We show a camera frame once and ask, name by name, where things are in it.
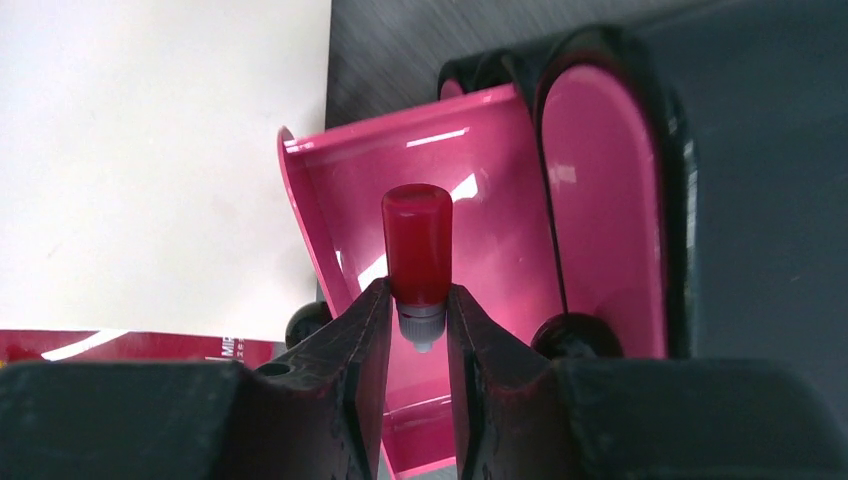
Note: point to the red ink bottle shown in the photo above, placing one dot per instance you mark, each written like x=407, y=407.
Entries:
x=417, y=224

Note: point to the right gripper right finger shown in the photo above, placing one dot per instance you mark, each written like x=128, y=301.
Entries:
x=629, y=417

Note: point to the black pink drawer cabinet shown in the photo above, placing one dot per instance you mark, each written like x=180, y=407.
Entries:
x=696, y=180

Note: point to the red notebook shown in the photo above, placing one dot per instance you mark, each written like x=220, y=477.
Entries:
x=123, y=345

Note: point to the beige folder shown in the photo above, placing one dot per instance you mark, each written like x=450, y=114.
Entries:
x=140, y=185

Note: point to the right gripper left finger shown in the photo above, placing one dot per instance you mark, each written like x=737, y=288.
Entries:
x=315, y=412

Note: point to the pink drawer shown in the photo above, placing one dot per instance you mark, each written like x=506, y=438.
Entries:
x=479, y=147

